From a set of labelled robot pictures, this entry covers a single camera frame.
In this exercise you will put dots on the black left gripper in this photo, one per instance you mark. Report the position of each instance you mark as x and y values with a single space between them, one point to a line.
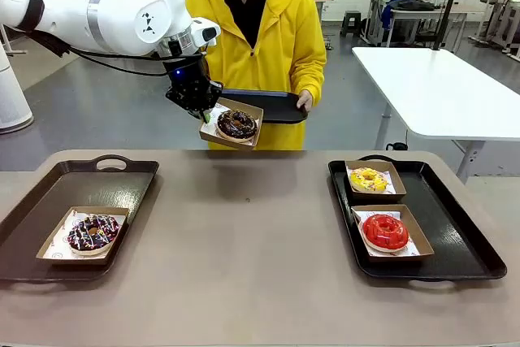
187 81

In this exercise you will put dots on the chocolate glazed donut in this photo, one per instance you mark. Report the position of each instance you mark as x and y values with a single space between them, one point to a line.
225 127

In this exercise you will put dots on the kraft paper food box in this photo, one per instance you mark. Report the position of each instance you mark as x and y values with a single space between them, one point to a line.
73 261
424 245
227 140
378 198

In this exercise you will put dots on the small black serving tray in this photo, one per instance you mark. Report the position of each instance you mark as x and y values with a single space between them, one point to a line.
280 111

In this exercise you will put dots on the yellow sprinkled donut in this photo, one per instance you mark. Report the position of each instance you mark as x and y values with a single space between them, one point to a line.
357 182

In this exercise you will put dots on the dark purple sprinkled donut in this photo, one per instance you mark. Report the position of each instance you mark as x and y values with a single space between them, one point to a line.
77 238

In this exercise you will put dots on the red glazed donut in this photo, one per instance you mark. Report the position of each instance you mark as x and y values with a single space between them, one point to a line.
373 235

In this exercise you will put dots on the hoodie person's left forearm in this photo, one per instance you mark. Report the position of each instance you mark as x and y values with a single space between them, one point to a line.
315 70

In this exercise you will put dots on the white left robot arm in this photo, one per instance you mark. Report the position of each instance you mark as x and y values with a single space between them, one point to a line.
122 9

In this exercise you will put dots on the hoodie person's left hand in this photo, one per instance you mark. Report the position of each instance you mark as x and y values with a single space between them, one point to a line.
305 101

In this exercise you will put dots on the person in yellow hoodie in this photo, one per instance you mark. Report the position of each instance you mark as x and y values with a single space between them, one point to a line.
276 38

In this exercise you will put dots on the dark plastic stool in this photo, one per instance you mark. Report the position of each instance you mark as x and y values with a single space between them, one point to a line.
351 22

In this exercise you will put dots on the white cylindrical air purifier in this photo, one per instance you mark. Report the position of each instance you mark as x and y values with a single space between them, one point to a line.
12 103

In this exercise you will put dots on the dark blue cloth pile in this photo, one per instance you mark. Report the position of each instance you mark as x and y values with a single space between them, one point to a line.
406 2

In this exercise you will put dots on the large white table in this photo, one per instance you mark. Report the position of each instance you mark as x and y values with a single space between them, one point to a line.
426 87

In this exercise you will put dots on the grey cluttered workbench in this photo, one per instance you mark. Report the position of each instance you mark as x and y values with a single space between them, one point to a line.
438 14

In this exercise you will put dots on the black slanted pole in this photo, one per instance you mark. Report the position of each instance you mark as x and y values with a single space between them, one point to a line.
447 9

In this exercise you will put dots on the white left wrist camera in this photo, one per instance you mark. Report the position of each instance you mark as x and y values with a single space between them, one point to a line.
205 32

